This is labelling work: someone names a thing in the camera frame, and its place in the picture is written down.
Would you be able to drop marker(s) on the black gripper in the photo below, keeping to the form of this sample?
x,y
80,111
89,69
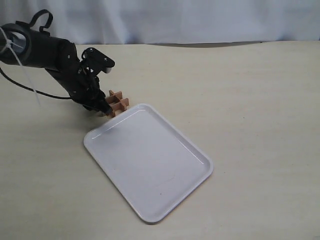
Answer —
x,y
82,85

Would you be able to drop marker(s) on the notched wooden piece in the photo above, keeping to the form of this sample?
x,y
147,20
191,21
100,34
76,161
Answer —
x,y
117,102

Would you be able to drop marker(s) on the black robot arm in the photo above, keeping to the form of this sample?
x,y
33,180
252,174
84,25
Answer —
x,y
23,46

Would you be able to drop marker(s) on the white plastic tray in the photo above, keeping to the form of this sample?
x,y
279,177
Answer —
x,y
151,163

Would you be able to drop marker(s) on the white backdrop curtain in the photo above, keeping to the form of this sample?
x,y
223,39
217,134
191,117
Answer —
x,y
172,21

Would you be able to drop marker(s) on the white zip tie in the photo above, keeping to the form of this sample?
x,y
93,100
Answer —
x,y
10,44

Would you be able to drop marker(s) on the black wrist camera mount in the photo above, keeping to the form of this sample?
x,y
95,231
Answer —
x,y
95,61

